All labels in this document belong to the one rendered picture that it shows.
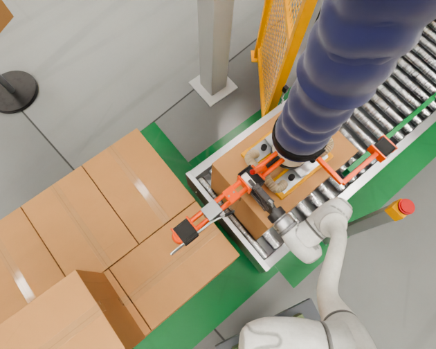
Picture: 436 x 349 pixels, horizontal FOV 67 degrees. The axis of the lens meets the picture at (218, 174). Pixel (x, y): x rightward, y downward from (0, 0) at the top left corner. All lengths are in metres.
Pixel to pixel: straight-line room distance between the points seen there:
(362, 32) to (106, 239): 1.60
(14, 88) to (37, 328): 2.13
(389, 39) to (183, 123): 2.11
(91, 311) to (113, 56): 2.23
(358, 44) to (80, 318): 1.36
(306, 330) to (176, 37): 2.76
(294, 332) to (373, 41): 0.65
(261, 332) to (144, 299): 1.13
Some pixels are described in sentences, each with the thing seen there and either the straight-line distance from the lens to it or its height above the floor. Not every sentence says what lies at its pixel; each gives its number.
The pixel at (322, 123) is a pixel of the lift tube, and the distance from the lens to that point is 1.10.
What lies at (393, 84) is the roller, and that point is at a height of 0.54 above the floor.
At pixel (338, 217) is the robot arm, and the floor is 1.22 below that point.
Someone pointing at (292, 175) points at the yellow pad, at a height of 1.00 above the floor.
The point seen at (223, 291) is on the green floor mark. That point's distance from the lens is 2.40.
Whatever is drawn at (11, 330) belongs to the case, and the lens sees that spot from 1.66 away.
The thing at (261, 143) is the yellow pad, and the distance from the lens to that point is 1.59.
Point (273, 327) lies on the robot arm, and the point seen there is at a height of 1.57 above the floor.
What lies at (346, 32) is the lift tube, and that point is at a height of 1.85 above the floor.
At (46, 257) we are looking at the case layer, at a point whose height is 0.54.
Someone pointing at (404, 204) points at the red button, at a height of 1.04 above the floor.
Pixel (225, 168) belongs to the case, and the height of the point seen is 0.95.
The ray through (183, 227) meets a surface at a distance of 1.32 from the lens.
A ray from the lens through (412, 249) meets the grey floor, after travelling 2.84.
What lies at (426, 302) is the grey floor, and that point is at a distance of 2.84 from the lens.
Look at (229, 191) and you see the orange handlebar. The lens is 1.36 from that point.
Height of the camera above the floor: 2.40
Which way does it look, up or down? 71 degrees down
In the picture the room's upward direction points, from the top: 5 degrees clockwise
